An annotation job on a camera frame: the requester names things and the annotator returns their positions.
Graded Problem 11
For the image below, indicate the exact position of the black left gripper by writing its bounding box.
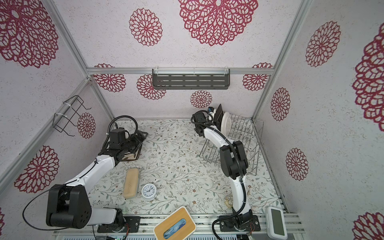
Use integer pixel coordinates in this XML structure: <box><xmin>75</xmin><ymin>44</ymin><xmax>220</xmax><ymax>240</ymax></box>
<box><xmin>121</xmin><ymin>129</ymin><xmax>148</xmax><ymax>154</ymax></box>

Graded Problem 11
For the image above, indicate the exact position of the black square plate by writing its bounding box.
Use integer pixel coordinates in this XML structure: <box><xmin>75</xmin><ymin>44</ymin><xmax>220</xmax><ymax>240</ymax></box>
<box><xmin>121</xmin><ymin>143</ymin><xmax>143</xmax><ymax>162</ymax></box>
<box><xmin>213</xmin><ymin>104</ymin><xmax>224</xmax><ymax>131</ymax></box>

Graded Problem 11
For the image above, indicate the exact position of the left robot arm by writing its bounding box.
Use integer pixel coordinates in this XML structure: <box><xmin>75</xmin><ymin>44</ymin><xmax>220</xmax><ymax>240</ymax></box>
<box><xmin>46</xmin><ymin>128</ymin><xmax>148</xmax><ymax>232</ymax></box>

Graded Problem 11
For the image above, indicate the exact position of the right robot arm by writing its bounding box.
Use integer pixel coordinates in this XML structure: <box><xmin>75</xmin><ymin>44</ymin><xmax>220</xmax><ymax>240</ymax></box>
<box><xmin>191</xmin><ymin>110</ymin><xmax>253</xmax><ymax>225</ymax></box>

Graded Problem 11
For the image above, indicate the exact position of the white round floral plate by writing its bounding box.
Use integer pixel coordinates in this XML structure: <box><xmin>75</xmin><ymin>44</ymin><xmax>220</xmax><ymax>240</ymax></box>
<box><xmin>221</xmin><ymin>112</ymin><xmax>232</xmax><ymax>137</ymax></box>

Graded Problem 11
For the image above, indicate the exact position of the beige glasses case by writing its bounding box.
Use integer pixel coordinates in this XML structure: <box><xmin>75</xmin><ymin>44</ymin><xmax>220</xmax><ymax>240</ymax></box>
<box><xmin>123</xmin><ymin>168</ymin><xmax>140</xmax><ymax>199</ymax></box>

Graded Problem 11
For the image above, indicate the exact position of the small white alarm clock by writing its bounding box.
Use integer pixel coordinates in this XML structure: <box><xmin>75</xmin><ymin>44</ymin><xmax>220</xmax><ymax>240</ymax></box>
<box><xmin>141</xmin><ymin>183</ymin><xmax>158</xmax><ymax>201</ymax></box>

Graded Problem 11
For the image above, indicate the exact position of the bamboo lid tissue box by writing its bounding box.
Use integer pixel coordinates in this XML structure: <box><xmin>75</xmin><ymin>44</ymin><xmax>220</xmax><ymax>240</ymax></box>
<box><xmin>153</xmin><ymin>207</ymin><xmax>197</xmax><ymax>240</ymax></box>

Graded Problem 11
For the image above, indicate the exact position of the white digital timer display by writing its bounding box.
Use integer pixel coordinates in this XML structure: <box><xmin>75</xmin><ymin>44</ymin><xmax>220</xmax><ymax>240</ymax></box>
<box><xmin>266</xmin><ymin>206</ymin><xmax>288</xmax><ymax>240</ymax></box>

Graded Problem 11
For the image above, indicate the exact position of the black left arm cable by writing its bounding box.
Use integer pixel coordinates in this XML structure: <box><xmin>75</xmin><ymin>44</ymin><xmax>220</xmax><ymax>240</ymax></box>
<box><xmin>21</xmin><ymin>115</ymin><xmax>139</xmax><ymax>232</ymax></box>

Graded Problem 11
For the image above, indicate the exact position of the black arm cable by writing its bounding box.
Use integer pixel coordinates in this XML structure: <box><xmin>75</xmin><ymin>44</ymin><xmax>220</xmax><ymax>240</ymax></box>
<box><xmin>21</xmin><ymin>115</ymin><xmax>139</xmax><ymax>232</ymax></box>
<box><xmin>190</xmin><ymin>110</ymin><xmax>248</xmax><ymax>240</ymax></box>

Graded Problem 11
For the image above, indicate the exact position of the grey wall shelf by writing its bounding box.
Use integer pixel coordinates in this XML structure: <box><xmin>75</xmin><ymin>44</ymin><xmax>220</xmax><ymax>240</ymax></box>
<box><xmin>152</xmin><ymin>69</ymin><xmax>231</xmax><ymax>90</ymax></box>

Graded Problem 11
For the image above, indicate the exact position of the metal wire dish rack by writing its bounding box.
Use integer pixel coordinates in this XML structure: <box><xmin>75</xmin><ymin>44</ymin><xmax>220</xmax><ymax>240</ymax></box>
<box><xmin>199</xmin><ymin>113</ymin><xmax>265</xmax><ymax>176</ymax></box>

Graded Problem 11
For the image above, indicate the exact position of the black wire wall basket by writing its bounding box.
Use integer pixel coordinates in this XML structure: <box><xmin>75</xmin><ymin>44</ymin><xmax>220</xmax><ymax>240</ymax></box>
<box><xmin>52</xmin><ymin>95</ymin><xmax>91</xmax><ymax>137</ymax></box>

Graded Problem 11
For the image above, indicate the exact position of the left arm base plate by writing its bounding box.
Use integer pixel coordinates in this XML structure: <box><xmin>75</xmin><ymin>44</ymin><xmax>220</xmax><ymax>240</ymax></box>
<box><xmin>97</xmin><ymin>209</ymin><xmax>141</xmax><ymax>233</ymax></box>

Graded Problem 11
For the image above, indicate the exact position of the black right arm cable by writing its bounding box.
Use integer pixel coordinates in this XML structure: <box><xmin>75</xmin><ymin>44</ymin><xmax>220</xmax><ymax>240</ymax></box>
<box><xmin>190</xmin><ymin>110</ymin><xmax>248</xmax><ymax>240</ymax></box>

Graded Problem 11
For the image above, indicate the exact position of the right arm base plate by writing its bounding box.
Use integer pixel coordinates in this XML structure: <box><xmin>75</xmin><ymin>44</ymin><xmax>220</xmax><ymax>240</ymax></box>
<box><xmin>220</xmin><ymin>215</ymin><xmax>261</xmax><ymax>232</ymax></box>

